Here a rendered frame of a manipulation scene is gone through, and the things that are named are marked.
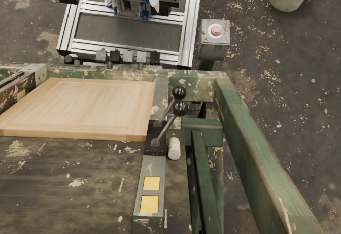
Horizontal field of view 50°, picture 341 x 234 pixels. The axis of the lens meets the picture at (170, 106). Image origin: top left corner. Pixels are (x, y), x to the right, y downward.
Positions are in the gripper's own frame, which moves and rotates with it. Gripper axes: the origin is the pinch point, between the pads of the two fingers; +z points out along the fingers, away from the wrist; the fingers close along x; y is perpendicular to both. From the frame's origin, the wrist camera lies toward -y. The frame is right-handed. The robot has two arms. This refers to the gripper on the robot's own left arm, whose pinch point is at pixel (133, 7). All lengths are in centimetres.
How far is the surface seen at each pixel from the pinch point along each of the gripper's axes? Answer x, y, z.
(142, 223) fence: 15, 66, 0
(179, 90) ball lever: 17.4, 27.4, 4.5
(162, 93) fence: 11.4, 2.3, 30.2
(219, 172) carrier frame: 38, 5, 67
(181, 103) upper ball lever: 18.4, 37.7, -1.0
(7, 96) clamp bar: -35.7, 18.7, 26.1
